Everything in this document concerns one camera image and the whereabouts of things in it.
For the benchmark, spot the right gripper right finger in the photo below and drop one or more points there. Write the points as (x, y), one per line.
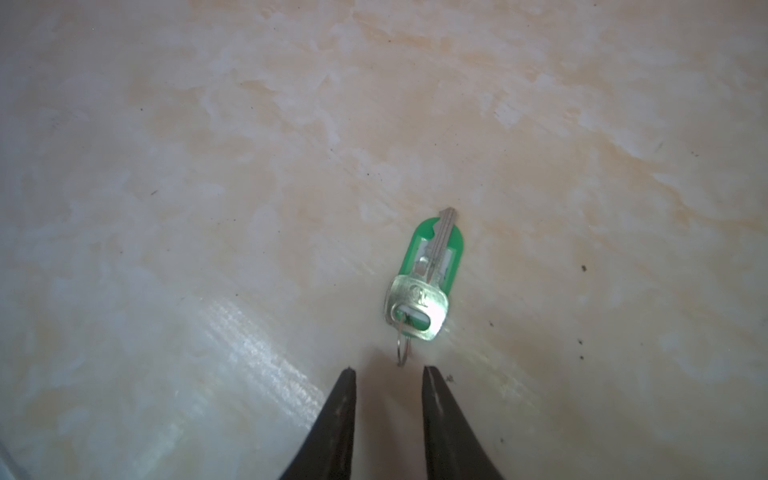
(452, 451)

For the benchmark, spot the green tag with silver key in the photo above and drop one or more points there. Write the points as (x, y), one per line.
(417, 300)

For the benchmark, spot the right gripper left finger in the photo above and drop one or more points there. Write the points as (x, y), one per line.
(327, 450)

